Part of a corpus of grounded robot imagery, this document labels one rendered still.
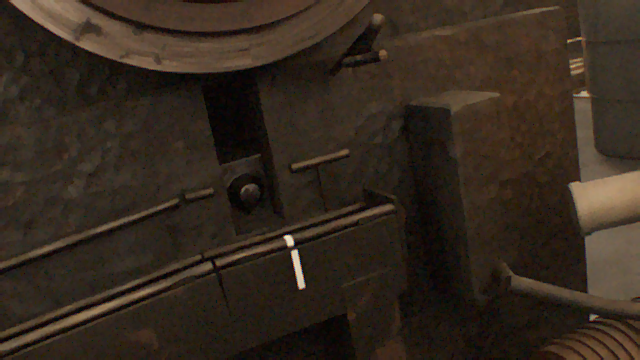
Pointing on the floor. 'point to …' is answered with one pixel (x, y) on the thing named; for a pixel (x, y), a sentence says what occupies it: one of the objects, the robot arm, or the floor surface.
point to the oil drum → (613, 74)
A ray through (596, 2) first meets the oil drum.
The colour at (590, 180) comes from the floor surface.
